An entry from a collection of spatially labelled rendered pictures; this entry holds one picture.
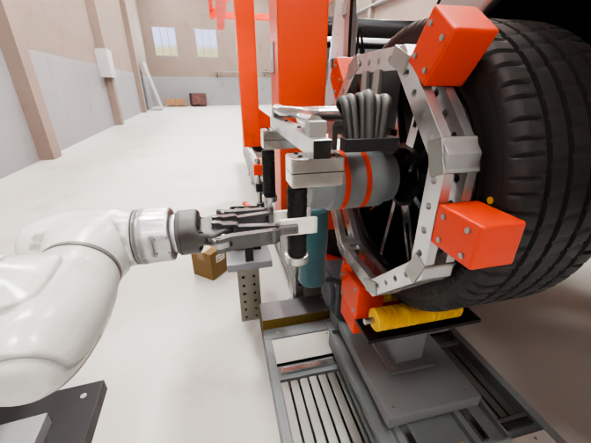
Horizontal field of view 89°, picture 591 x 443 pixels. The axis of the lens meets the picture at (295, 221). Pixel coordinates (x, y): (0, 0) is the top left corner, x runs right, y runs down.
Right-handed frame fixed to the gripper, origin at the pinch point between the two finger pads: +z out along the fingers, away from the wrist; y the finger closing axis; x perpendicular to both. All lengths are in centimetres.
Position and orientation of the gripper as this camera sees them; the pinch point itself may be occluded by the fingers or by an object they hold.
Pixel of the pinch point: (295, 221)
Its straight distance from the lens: 53.9
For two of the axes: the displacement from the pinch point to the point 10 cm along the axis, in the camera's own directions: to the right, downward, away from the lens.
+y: 2.3, 4.0, -8.9
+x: 0.0, -9.1, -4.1
